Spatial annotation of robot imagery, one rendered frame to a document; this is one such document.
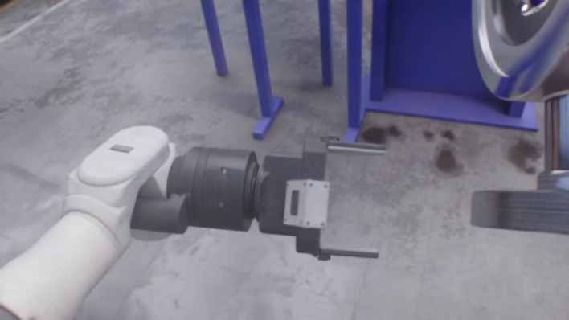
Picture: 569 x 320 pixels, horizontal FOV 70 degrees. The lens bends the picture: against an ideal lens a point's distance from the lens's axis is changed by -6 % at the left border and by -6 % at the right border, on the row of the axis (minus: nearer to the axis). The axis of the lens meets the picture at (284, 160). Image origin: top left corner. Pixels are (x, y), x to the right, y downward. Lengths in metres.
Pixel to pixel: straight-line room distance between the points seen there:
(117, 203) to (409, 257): 1.23
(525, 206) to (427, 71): 1.77
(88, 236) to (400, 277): 1.19
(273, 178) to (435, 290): 1.09
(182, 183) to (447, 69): 1.84
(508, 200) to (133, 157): 0.36
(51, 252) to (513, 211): 0.41
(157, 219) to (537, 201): 0.35
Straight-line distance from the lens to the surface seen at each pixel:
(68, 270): 0.39
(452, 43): 2.10
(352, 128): 1.93
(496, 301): 1.49
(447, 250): 1.56
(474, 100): 2.22
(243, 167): 0.43
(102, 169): 0.43
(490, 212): 0.46
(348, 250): 0.45
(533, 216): 0.43
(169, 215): 0.43
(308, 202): 0.38
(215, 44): 2.42
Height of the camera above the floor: 1.24
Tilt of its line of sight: 42 degrees down
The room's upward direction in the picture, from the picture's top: 8 degrees counter-clockwise
